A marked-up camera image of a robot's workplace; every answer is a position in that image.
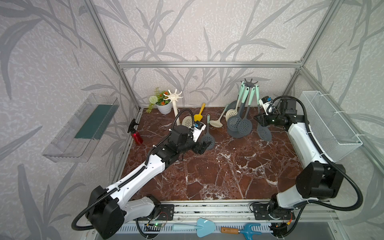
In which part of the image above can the grey skimmer green handle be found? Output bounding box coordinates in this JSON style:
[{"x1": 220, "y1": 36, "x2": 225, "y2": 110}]
[
  {"x1": 226, "y1": 81, "x2": 244, "y2": 112},
  {"x1": 227, "y1": 87, "x2": 250, "y2": 131}
]

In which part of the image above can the large cream skimmer green handle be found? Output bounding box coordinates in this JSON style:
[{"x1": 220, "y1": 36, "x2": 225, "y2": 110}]
[{"x1": 226, "y1": 82, "x2": 245, "y2": 121}]

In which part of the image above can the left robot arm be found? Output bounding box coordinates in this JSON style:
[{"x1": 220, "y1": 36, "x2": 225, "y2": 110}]
[{"x1": 84, "y1": 121, "x2": 209, "y2": 240}]

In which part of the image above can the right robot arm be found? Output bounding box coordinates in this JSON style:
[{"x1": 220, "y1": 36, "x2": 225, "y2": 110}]
[{"x1": 254, "y1": 96, "x2": 356, "y2": 213}]

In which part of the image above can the cream skimmer leaning on rack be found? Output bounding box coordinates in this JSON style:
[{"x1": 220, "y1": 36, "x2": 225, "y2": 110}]
[{"x1": 182, "y1": 116, "x2": 194, "y2": 128}]

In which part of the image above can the cream utensil rack stand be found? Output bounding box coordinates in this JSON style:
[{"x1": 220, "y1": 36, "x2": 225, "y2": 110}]
[{"x1": 164, "y1": 90, "x2": 183, "y2": 125}]

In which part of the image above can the dark grey utensil rack stand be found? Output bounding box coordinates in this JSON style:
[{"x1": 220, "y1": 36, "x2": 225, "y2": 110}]
[{"x1": 227, "y1": 77, "x2": 260, "y2": 139}]

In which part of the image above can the yellow toy shovel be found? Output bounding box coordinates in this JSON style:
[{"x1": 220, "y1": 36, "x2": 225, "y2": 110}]
[{"x1": 194, "y1": 103, "x2": 206, "y2": 122}]

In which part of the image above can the potted artificial plant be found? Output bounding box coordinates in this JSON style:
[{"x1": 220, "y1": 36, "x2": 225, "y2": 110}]
[{"x1": 146, "y1": 87, "x2": 172, "y2": 115}]

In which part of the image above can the red spray bottle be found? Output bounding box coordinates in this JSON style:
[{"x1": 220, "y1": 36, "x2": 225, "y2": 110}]
[{"x1": 128, "y1": 119, "x2": 143, "y2": 145}]

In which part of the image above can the light blue garden trowel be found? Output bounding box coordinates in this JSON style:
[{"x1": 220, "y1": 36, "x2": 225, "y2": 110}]
[{"x1": 172, "y1": 218, "x2": 216, "y2": 238}]

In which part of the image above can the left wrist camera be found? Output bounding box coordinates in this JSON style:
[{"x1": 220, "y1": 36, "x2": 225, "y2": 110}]
[{"x1": 191, "y1": 121, "x2": 206, "y2": 142}]

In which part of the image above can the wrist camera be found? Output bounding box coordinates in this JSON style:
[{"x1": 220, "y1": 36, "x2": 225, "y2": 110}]
[
  {"x1": 259, "y1": 96, "x2": 273, "y2": 115},
  {"x1": 191, "y1": 121, "x2": 206, "y2": 142}
]

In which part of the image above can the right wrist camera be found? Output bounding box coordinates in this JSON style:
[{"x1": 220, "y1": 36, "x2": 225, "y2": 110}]
[{"x1": 259, "y1": 96, "x2": 273, "y2": 115}]

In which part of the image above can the small cream skimmer green handle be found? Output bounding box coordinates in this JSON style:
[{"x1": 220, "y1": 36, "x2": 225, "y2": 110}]
[{"x1": 210, "y1": 104, "x2": 229, "y2": 128}]

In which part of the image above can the white wire mesh basket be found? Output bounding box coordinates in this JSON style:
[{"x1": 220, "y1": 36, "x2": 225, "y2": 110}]
[{"x1": 299, "y1": 91, "x2": 363, "y2": 162}]

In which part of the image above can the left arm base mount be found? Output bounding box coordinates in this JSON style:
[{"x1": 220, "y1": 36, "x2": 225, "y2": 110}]
[{"x1": 147, "y1": 204, "x2": 175, "y2": 221}]

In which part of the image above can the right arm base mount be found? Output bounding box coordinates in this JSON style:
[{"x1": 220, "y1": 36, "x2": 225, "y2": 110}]
[{"x1": 250, "y1": 202, "x2": 296, "y2": 222}]

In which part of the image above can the clear plastic wall shelf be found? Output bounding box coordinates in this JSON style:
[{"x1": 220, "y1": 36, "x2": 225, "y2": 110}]
[{"x1": 42, "y1": 94, "x2": 120, "y2": 163}]

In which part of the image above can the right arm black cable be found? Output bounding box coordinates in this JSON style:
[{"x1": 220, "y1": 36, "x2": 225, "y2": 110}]
[{"x1": 266, "y1": 95, "x2": 364, "y2": 212}]

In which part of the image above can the blue garden fork wooden handle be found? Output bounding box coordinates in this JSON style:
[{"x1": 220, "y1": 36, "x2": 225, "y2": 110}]
[{"x1": 221, "y1": 223, "x2": 262, "y2": 240}]

